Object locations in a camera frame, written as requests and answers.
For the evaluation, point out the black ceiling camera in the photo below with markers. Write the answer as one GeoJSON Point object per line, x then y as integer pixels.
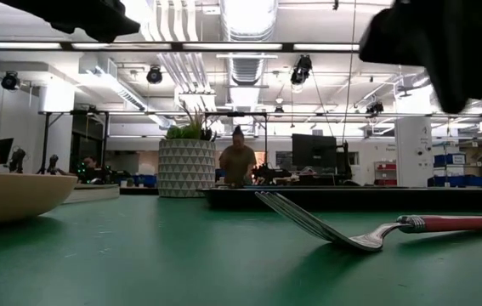
{"type": "Point", "coordinates": [154, 75]}
{"type": "Point", "coordinates": [10, 81]}
{"type": "Point", "coordinates": [375, 108]}
{"type": "Point", "coordinates": [301, 70]}

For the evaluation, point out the black overhead frame bar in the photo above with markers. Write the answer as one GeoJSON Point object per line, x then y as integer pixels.
{"type": "Point", "coordinates": [177, 46]}

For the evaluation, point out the white column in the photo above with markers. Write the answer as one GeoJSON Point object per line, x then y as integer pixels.
{"type": "Point", "coordinates": [413, 153]}

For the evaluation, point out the green plant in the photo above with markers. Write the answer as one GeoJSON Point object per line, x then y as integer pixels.
{"type": "Point", "coordinates": [191, 129]}

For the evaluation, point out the black computer monitor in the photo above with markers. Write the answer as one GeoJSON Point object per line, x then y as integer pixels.
{"type": "Point", "coordinates": [313, 151]}

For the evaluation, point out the silver ventilation duct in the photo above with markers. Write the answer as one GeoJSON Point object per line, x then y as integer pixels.
{"type": "Point", "coordinates": [247, 38]}

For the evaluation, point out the person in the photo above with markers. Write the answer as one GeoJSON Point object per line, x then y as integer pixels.
{"type": "Point", "coordinates": [237, 161]}
{"type": "Point", "coordinates": [89, 162]}

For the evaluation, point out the black metal frame stand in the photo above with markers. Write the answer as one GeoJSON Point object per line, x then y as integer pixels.
{"type": "Point", "coordinates": [45, 140]}

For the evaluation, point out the black tray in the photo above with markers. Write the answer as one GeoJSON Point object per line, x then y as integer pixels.
{"type": "Point", "coordinates": [393, 199]}

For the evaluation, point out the tan wooden bowl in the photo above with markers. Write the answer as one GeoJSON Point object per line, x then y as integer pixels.
{"type": "Point", "coordinates": [11, 197]}

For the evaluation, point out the tan flat board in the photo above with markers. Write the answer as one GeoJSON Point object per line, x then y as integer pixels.
{"type": "Point", "coordinates": [94, 193]}

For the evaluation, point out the blue storage bin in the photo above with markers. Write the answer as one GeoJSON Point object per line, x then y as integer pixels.
{"type": "Point", "coordinates": [143, 180]}
{"type": "Point", "coordinates": [457, 182]}
{"type": "Point", "coordinates": [449, 160]}

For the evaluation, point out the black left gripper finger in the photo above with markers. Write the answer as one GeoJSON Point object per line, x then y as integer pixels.
{"type": "Point", "coordinates": [115, 30]}

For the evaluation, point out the red shelf unit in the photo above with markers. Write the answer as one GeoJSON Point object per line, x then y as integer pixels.
{"type": "Point", "coordinates": [386, 174]}

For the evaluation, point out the small black monitor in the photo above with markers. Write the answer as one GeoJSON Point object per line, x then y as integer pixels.
{"type": "Point", "coordinates": [0, 150]}

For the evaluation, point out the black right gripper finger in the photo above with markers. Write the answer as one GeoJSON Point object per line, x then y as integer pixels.
{"type": "Point", "coordinates": [461, 91]}

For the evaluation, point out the white triangle-patterned planter pot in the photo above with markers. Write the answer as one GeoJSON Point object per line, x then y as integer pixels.
{"type": "Point", "coordinates": [186, 168]}

